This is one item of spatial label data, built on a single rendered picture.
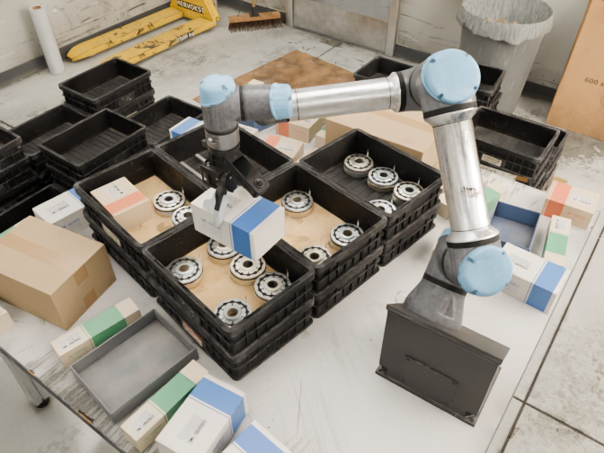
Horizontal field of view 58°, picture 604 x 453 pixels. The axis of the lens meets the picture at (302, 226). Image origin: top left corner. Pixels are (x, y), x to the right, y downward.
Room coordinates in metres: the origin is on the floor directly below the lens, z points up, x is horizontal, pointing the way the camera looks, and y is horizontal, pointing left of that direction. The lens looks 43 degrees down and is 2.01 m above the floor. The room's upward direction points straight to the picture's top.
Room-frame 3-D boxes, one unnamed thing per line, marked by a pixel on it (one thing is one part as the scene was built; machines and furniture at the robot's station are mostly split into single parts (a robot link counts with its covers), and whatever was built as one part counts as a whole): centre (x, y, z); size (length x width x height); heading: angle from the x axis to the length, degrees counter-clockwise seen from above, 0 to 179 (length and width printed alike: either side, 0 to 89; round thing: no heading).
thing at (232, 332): (1.04, 0.20, 0.92); 0.40 x 0.30 x 0.02; 44
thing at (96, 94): (2.72, 1.06, 0.37); 0.40 x 0.30 x 0.45; 145
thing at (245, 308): (0.91, 0.18, 0.86); 0.10 x 0.10 x 0.01
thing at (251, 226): (1.03, 0.16, 1.09); 0.20 x 0.12 x 0.09; 55
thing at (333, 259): (1.25, -0.01, 0.92); 0.40 x 0.30 x 0.02; 44
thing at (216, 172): (1.04, 0.18, 1.25); 0.09 x 0.08 x 0.12; 54
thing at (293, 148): (1.81, 0.09, 0.74); 0.16 x 0.12 x 0.07; 69
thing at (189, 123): (1.90, 0.42, 0.75); 0.20 x 0.12 x 0.09; 57
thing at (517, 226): (1.36, -0.70, 0.74); 0.20 x 0.15 x 0.07; 152
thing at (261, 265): (1.08, 0.15, 0.86); 0.10 x 0.10 x 0.01
